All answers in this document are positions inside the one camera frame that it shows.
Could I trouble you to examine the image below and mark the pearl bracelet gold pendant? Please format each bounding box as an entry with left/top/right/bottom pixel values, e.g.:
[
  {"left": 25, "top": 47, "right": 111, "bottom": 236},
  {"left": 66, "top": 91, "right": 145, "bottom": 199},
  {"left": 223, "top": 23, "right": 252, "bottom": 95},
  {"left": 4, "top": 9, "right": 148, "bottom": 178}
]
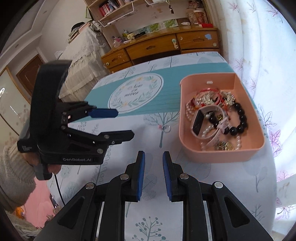
[{"left": 201, "top": 125, "right": 242, "bottom": 151}]

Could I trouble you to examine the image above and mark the pink plastic tray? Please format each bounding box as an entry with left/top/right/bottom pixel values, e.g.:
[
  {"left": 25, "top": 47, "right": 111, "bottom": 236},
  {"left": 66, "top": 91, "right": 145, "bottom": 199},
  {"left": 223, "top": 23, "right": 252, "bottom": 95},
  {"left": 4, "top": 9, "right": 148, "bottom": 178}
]
[{"left": 179, "top": 73, "right": 265, "bottom": 163}]

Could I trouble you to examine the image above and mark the black bead bracelet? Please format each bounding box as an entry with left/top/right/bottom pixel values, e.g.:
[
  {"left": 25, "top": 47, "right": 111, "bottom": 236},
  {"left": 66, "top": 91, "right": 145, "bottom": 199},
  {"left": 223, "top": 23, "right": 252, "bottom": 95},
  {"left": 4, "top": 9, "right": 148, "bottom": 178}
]
[{"left": 204, "top": 101, "right": 248, "bottom": 136}]

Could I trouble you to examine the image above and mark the gold leaf pearl bracelet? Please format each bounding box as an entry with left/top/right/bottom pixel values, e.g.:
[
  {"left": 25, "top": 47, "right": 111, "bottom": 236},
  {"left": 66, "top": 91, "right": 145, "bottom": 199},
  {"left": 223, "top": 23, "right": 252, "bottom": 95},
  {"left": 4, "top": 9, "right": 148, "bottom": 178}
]
[{"left": 196, "top": 90, "right": 236, "bottom": 107}]

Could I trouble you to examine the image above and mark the beige knit sleeve forearm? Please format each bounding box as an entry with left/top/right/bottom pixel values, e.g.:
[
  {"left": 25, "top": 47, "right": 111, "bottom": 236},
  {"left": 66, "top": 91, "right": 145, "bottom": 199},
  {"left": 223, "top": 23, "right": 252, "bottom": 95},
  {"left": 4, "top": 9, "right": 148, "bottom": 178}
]
[{"left": 1, "top": 144, "right": 39, "bottom": 212}]

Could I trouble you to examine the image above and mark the left hand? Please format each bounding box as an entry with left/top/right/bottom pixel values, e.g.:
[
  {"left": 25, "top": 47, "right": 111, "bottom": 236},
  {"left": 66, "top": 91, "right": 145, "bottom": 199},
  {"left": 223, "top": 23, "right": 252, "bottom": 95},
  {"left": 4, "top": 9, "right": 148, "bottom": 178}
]
[{"left": 22, "top": 153, "right": 62, "bottom": 174}]

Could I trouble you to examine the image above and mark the pink bed blanket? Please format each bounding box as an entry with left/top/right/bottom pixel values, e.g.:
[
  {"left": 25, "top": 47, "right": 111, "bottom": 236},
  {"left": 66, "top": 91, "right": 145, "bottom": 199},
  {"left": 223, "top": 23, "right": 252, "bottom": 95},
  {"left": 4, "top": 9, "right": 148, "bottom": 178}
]
[{"left": 23, "top": 178, "right": 61, "bottom": 228}]

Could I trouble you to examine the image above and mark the tree pattern tablecloth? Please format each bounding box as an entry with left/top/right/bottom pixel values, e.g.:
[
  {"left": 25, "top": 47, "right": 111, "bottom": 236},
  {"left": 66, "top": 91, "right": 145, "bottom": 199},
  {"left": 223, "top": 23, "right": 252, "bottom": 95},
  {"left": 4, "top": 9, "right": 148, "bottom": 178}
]
[{"left": 47, "top": 52, "right": 276, "bottom": 240}]

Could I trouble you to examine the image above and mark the wooden desk with drawers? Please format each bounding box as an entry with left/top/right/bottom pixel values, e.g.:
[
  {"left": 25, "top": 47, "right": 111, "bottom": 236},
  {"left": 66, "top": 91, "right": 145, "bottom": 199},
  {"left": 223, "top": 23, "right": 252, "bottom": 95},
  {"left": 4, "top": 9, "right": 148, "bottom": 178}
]
[{"left": 101, "top": 26, "right": 222, "bottom": 73}]

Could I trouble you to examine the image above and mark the white leaf pattern curtain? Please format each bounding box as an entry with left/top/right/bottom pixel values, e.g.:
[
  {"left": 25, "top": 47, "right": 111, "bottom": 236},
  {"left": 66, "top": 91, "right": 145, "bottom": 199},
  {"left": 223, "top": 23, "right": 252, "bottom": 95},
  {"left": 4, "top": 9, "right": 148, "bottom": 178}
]
[{"left": 205, "top": 1, "right": 295, "bottom": 240}]

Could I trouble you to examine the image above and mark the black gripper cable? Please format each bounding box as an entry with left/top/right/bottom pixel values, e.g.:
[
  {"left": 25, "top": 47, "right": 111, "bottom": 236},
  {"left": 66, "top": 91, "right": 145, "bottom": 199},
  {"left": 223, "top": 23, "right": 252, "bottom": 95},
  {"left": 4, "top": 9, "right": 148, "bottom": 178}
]
[{"left": 53, "top": 173, "right": 67, "bottom": 207}]

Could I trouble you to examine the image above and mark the wooden wall shelf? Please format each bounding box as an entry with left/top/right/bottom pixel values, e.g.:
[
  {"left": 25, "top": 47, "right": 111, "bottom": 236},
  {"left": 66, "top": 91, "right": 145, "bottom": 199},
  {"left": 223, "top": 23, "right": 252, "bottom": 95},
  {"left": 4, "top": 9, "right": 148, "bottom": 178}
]
[{"left": 85, "top": 1, "right": 205, "bottom": 48}]

